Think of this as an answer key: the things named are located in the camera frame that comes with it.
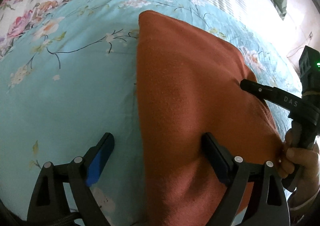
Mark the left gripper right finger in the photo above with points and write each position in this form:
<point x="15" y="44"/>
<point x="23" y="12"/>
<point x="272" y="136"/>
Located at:
<point x="267" y="203"/>

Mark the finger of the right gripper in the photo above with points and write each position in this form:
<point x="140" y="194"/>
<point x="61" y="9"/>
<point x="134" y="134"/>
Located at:
<point x="272" y="94"/>

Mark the light blue floral bedsheet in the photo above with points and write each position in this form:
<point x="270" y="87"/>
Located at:
<point x="71" y="77"/>

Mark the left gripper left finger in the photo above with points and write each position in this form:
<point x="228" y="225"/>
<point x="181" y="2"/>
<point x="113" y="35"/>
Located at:
<point x="62" y="192"/>

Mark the orange towel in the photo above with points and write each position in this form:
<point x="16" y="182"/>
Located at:
<point x="188" y="83"/>

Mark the person's right hand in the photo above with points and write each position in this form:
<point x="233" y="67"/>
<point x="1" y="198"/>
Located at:
<point x="308" y="183"/>

